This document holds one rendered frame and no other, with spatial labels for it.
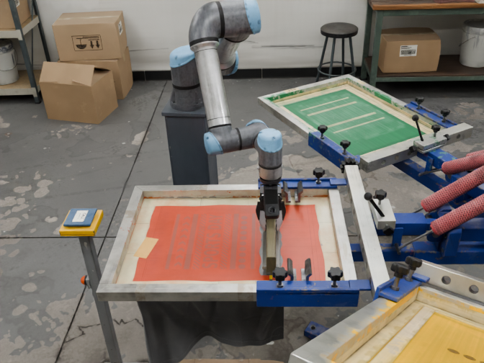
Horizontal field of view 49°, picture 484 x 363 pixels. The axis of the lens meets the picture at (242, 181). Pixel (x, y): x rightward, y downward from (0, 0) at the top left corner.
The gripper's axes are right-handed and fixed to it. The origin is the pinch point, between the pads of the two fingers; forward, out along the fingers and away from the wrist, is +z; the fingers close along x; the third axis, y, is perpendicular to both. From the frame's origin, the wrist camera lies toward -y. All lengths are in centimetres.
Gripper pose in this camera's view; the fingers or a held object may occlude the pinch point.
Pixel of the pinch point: (271, 228)
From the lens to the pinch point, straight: 182.6
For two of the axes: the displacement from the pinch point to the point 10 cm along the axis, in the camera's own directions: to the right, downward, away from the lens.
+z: 0.4, 8.5, 5.3
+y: 0.4, -5.3, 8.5
